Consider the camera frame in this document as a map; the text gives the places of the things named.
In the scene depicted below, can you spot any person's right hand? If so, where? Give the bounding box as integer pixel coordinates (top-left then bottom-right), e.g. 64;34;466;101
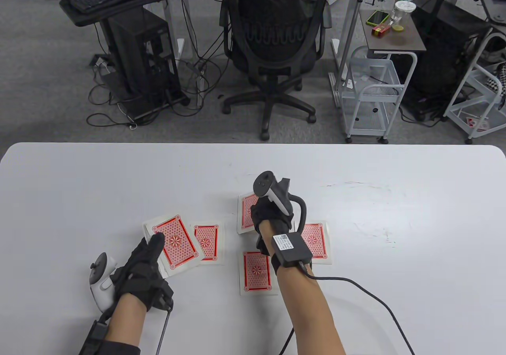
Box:
250;197;296;235

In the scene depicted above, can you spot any person's left hand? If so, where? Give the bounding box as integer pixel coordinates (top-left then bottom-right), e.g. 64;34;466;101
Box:
110;232;166;313

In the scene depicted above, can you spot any red-backed playing card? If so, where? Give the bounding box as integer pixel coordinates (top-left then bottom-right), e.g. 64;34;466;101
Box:
295;221;332;265
190;222;225;266
239;249;277;297
236;192;261;235

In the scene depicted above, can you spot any deck of red-backed cards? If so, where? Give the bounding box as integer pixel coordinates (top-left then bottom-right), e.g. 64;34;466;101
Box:
142;213;205;278

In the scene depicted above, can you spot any person's left forearm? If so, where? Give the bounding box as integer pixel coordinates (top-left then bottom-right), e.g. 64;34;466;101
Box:
104;292;147;355

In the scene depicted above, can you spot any black left forearm sensor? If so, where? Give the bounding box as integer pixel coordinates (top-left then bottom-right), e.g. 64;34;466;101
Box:
79;319;109;355

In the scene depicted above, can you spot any person's right forearm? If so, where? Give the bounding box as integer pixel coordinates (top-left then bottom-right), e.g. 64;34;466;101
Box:
259;221;346;355

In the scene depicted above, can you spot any red white card pack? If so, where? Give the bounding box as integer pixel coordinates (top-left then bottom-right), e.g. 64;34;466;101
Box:
464;116;491;132

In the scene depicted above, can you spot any black white right hand controller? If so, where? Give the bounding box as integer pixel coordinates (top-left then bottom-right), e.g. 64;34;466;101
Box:
253;170;294;215

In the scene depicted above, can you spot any white left hand controller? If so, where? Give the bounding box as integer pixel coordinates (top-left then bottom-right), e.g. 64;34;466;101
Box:
90;252;118;310

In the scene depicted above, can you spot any black wrist sensor box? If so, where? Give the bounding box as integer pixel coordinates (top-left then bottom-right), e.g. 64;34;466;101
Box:
271;232;313;269

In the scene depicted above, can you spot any black mesh office chair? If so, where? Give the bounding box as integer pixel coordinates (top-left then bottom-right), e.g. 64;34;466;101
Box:
219;0;333;141

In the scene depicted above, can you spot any black stand base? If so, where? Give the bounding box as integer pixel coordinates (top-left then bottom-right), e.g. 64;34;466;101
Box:
118;94;191;121

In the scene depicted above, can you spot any white metal cart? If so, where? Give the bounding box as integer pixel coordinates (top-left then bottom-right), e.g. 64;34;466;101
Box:
443;26;506;145
339;46;418;145

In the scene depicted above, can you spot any black computer tower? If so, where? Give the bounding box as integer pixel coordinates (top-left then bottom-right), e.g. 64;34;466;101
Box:
397;0;493;121
106;6;183;102

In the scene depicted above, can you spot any white desk leg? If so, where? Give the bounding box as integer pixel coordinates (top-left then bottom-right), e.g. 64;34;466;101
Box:
161;0;186;61

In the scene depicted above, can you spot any brown side table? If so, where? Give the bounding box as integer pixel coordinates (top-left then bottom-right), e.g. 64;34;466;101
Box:
359;9;427;54

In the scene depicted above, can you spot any green-edged smartphone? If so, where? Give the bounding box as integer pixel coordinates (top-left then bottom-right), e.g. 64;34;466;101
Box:
366;10;391;26

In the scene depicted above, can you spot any clear lidded jar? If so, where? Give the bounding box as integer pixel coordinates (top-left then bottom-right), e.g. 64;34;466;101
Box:
391;1;417;32

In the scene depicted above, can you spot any black white checkered board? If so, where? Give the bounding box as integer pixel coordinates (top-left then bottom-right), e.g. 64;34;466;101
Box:
484;63;506;98

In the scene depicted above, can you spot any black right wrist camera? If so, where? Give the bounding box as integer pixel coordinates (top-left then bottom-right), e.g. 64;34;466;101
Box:
256;232;273;257

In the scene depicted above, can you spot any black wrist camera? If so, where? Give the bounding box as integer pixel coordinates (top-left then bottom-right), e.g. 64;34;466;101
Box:
147;280;175;313
256;232;273;257

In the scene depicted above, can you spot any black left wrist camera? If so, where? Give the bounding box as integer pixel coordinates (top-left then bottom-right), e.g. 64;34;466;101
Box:
147;280;175;313

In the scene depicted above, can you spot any thick black glove cable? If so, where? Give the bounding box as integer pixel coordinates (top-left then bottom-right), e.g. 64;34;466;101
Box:
291;197;308;235

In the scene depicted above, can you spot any black right wrist strap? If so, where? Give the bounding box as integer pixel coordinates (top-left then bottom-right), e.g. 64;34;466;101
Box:
271;254;313;278

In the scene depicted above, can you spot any thin black glove cable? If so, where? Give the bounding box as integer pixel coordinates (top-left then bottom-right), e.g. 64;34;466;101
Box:
155;311;171;355

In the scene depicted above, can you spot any black sensor box cable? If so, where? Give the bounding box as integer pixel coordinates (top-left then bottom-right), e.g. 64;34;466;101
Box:
298;261;415;355

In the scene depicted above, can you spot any tangle of black floor cables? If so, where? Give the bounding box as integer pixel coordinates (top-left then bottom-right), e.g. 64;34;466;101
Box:
86;0;230;129

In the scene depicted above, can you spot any aluminium frame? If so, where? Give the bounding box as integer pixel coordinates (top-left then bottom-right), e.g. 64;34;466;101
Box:
330;0;371;108

